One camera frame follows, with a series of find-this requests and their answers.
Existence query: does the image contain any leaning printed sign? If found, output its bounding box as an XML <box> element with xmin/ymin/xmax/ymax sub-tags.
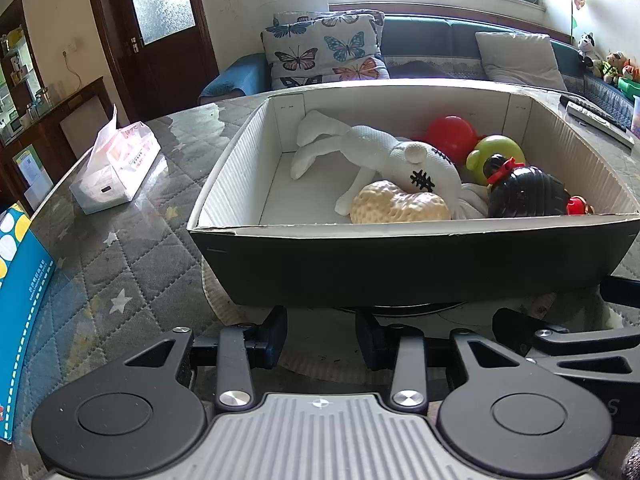
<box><xmin>12</xmin><ymin>144</ymin><xmax>53</xmax><ymax>201</ymax></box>

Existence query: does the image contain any black remote control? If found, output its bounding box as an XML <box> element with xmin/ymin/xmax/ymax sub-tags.
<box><xmin>560</xmin><ymin>94</ymin><xmax>628</xmax><ymax>133</ymax></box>

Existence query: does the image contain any black ball toy red ribbon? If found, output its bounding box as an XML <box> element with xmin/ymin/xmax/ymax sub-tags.
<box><xmin>482</xmin><ymin>152</ymin><xmax>572</xmax><ymax>219</ymax></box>

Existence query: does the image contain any panda plush toy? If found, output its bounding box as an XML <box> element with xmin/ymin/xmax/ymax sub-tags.
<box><xmin>577</xmin><ymin>31</ymin><xmax>599</xmax><ymax>67</ymax></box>

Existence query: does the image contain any white round mat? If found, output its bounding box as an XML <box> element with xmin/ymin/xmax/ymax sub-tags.
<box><xmin>200</xmin><ymin>265</ymin><xmax>621</xmax><ymax>381</ymax></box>

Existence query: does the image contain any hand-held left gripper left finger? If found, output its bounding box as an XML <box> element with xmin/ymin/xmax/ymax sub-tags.
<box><xmin>122</xmin><ymin>305</ymin><xmax>290</xmax><ymax>413</ymax></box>

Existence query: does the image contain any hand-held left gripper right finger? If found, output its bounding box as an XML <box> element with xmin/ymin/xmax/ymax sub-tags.
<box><xmin>355</xmin><ymin>310</ymin><xmax>538</xmax><ymax>413</ymax></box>

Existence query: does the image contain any white plush rabbit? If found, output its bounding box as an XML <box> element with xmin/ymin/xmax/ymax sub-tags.
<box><xmin>290</xmin><ymin>109</ymin><xmax>463</xmax><ymax>218</ymax></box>

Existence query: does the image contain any white remote control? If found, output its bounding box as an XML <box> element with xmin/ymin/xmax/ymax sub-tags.
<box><xmin>565</xmin><ymin>101</ymin><xmax>636</xmax><ymax>148</ymax></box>

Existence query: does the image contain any beige peanut toy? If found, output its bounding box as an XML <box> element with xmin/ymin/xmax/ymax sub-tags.
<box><xmin>350</xmin><ymin>179</ymin><xmax>451</xmax><ymax>225</ymax></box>

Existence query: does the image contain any brown wooden door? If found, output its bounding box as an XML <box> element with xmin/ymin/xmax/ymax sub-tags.
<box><xmin>82</xmin><ymin>0</ymin><xmax>221</xmax><ymax>121</ymax></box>

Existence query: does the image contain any cardboard box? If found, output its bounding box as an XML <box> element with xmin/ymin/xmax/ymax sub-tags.
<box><xmin>187</xmin><ymin>85</ymin><xmax>640</xmax><ymax>308</ymax></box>

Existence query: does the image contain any tissue pack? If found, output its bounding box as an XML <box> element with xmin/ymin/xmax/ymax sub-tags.
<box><xmin>69</xmin><ymin>105</ymin><xmax>162</xmax><ymax>216</ymax></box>

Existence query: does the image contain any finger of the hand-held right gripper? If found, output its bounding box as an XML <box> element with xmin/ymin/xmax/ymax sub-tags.
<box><xmin>492</xmin><ymin>307</ymin><xmax>640</xmax><ymax>381</ymax></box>
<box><xmin>599</xmin><ymin>275</ymin><xmax>640</xmax><ymax>308</ymax></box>

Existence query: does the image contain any blue sofa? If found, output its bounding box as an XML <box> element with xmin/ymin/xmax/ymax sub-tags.
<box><xmin>197</xmin><ymin>14</ymin><xmax>640</xmax><ymax>126</ymax></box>

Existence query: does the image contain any blue dotted box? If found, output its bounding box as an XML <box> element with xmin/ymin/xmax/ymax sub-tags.
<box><xmin>0</xmin><ymin>202</ymin><xmax>56</xmax><ymax>443</ymax></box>

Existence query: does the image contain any brown wooden cabinet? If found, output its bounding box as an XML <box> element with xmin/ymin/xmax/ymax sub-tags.
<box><xmin>0</xmin><ymin>0</ymin><xmax>118</xmax><ymax>211</ymax></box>

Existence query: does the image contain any white cushion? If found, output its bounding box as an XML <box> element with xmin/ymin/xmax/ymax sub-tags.
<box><xmin>475</xmin><ymin>31</ymin><xmax>568</xmax><ymax>92</ymax></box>

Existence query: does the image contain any green ball toy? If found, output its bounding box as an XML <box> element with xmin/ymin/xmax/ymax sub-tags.
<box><xmin>466</xmin><ymin>135</ymin><xmax>527</xmax><ymax>186</ymax></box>

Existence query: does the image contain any butterfly print pillow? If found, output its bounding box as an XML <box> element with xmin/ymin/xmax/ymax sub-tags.
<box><xmin>261</xmin><ymin>14</ymin><xmax>391</xmax><ymax>88</ymax></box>
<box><xmin>272</xmin><ymin>9</ymin><xmax>386</xmax><ymax>56</ymax></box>

